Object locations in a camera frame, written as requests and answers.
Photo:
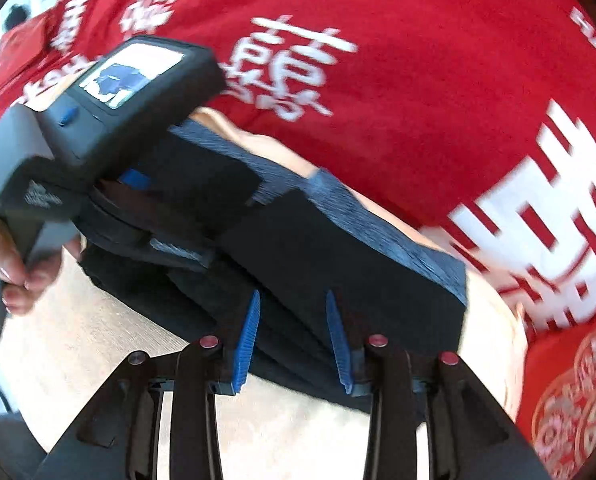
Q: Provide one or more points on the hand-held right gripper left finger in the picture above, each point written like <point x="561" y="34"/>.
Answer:
<point x="247" y="345"/>

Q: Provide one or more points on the red ornamented pillow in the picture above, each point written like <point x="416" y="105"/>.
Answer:
<point x="547" y="365"/>

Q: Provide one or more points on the red printed blanket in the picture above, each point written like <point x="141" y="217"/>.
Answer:
<point x="427" y="85"/>

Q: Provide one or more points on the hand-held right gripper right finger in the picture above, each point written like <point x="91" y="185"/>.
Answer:
<point x="339" y="350"/>

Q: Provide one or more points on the red flat packet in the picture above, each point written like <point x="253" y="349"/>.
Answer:
<point x="28" y="40"/>

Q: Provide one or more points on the peach blanket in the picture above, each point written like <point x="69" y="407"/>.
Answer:
<point x="103" y="320"/>

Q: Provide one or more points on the person's left hand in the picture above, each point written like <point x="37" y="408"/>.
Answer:
<point x="3" y="255"/>

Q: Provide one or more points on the black pants with blue trim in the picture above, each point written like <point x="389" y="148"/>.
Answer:
<point x="328" y="260"/>

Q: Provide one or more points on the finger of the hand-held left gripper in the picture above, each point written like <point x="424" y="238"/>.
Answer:
<point x="173" y="250"/>
<point x="135" y="178"/>

